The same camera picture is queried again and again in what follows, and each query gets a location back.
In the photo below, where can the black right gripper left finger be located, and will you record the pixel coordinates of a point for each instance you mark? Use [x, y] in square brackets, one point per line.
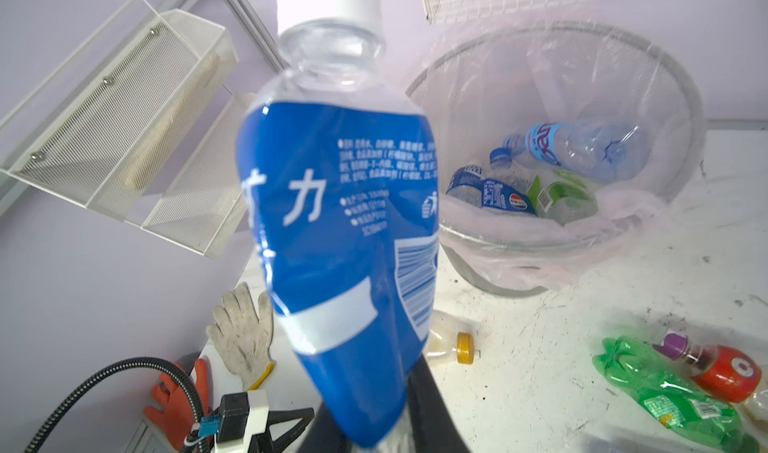
[324, 435]

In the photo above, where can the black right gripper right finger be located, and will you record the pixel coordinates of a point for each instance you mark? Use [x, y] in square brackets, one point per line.
[433, 429]

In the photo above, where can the yellow cap orange bottle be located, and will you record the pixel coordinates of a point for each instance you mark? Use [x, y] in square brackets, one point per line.
[451, 340]

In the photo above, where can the crushed bottle blue red label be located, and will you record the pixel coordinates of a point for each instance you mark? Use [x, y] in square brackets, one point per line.
[469, 184]

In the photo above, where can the bright green label bottle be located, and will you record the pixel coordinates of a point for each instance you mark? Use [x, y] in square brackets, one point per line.
[562, 196]

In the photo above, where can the white cap blue label bottle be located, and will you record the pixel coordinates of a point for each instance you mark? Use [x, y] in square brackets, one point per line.
[339, 172]

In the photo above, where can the colourful label clear bottle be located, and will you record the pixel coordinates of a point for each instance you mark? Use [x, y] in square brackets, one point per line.
[602, 151]

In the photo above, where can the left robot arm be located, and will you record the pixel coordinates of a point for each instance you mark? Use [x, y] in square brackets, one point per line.
[106, 415]

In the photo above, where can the grey mesh waste bin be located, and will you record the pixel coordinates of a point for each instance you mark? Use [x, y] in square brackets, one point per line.
[564, 153]

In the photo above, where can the orange rubber glove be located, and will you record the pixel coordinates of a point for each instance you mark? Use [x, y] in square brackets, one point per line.
[175, 416]

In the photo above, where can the white knit glove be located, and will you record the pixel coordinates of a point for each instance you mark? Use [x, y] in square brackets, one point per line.
[242, 333]

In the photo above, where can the green crushed plastic bottle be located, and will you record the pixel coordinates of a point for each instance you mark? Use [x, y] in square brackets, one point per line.
[673, 400]

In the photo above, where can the red label purple cap bottle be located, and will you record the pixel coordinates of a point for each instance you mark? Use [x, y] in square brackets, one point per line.
[727, 373]

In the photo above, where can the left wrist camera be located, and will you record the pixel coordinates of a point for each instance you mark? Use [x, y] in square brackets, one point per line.
[241, 416]

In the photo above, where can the white mesh wall shelf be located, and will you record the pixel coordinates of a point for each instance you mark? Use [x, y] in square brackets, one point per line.
[138, 124]

